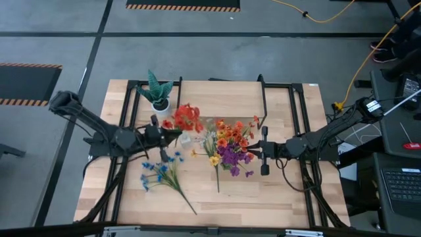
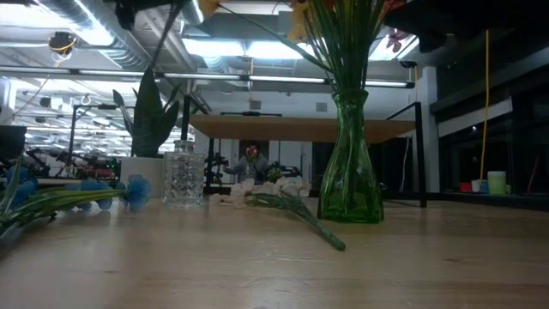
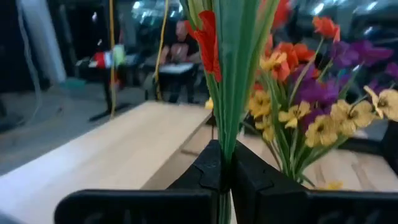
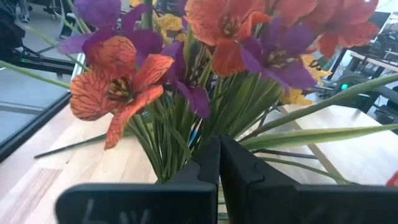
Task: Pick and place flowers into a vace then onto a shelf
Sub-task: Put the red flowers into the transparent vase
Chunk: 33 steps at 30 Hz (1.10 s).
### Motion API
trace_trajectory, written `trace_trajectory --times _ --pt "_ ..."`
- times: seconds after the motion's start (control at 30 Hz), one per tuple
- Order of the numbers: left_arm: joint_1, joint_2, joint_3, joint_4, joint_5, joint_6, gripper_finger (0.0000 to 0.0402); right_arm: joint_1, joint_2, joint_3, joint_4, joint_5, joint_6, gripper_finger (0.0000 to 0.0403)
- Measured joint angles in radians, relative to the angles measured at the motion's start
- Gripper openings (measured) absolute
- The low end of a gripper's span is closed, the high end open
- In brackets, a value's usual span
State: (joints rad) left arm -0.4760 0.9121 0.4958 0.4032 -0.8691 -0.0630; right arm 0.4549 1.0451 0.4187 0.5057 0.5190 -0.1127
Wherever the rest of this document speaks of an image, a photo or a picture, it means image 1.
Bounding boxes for black gantry bar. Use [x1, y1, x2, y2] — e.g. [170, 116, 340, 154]
[0, 222, 421, 237]

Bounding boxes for wooden shelf with black legs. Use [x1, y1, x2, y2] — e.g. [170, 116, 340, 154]
[176, 74, 268, 130]

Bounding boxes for red artificial flower bunch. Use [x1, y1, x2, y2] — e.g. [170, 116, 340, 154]
[160, 103, 205, 148]

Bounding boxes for orange artificial flower bunch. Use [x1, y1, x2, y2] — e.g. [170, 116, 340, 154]
[214, 114, 261, 149]

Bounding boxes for purple artificial flower bunch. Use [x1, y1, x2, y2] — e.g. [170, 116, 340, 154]
[216, 142, 256, 178]

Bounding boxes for black labelled power box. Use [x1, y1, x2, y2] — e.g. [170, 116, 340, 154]
[394, 74, 421, 112]

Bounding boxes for red-handled screwdriver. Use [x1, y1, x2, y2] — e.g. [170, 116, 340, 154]
[399, 121, 421, 151]

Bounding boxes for black laptop keyboard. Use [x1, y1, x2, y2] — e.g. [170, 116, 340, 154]
[380, 167, 421, 219]

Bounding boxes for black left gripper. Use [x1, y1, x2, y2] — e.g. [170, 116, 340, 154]
[143, 113, 184, 165]

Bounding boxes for white artificial flower bunch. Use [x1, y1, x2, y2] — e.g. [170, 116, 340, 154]
[201, 117, 222, 194]

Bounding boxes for white cable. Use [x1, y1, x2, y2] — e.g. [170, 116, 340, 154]
[381, 88, 421, 118]

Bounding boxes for black striped-edge floor mat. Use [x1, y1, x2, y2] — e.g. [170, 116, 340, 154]
[125, 0, 241, 13]
[0, 62, 63, 107]

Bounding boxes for black aluminium table frame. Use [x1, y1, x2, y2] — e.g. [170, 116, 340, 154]
[74, 78, 351, 230]

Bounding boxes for grey furniture leg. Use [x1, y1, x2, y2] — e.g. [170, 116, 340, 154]
[0, 142, 27, 159]

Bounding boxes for green plant in white pot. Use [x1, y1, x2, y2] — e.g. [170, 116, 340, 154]
[136, 68, 174, 115]

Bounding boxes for yellow extension cable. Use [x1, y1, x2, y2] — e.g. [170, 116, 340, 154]
[331, 1, 421, 113]
[271, 0, 357, 24]

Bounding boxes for yellow artificial flower bunch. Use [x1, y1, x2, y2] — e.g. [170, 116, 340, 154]
[189, 129, 228, 168]

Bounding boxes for blue artificial flower bunch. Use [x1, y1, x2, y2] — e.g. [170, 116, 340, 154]
[139, 150, 199, 217]

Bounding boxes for clear textured glass vase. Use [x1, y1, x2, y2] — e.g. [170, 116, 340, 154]
[179, 131, 194, 148]

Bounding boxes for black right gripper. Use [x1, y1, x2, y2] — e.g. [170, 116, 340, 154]
[246, 125, 288, 177]

